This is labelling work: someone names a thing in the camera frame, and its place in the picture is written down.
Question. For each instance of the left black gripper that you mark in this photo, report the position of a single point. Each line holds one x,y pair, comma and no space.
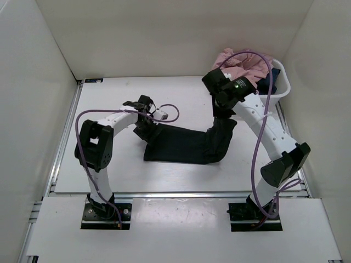
148,135

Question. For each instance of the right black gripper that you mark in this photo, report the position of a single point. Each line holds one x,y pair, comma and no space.
217,113

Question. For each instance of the black trousers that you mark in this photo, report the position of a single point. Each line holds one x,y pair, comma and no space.
180,145

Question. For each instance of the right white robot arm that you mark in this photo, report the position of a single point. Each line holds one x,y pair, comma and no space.
239,97

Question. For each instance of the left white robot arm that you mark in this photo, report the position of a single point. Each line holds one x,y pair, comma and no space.
95,146

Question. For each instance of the pink garment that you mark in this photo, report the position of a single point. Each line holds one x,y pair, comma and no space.
248,65

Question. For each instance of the white plastic laundry basket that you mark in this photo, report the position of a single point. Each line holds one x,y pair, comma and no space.
282,84

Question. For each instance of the small black label sticker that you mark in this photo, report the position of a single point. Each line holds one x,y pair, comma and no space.
93,80

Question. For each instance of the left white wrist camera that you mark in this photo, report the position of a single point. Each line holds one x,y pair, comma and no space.
159,115

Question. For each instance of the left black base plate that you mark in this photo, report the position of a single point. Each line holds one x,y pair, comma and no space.
92,221

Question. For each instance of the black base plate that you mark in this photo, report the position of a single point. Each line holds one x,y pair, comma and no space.
242,220
92,221

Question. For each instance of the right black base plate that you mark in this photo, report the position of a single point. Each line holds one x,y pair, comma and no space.
242,220

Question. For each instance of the aluminium frame rail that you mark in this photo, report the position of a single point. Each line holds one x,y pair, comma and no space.
52,176

